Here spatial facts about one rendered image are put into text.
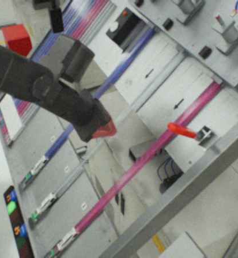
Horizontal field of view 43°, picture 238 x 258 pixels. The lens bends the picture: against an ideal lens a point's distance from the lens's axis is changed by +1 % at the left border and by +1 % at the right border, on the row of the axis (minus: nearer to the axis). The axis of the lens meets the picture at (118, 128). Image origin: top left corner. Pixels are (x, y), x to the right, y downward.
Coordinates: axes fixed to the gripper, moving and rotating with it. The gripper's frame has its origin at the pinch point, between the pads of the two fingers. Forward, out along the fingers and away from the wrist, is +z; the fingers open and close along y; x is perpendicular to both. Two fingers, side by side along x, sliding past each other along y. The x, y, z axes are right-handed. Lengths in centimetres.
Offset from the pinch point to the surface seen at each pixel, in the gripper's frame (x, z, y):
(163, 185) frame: 5.8, 32.1, -1.9
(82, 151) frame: 33, 53, 50
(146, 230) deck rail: 5.9, 2.3, -21.0
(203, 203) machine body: 1.4, 40.2, -10.3
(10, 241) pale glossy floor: 87, 50, 40
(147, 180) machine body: 9.4, 33.5, 3.9
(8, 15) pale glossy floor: 46, 79, 282
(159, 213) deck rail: 1.5, 0.6, -21.1
